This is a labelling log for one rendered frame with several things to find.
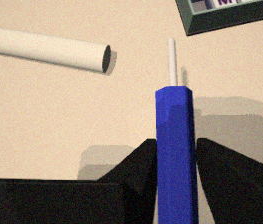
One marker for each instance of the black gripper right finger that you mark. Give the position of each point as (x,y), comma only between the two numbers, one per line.
(232,182)

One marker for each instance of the blue stylus with white tip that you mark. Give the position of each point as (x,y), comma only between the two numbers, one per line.
(176,156)

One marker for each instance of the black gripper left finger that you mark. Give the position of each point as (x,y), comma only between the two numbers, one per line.
(125,195)

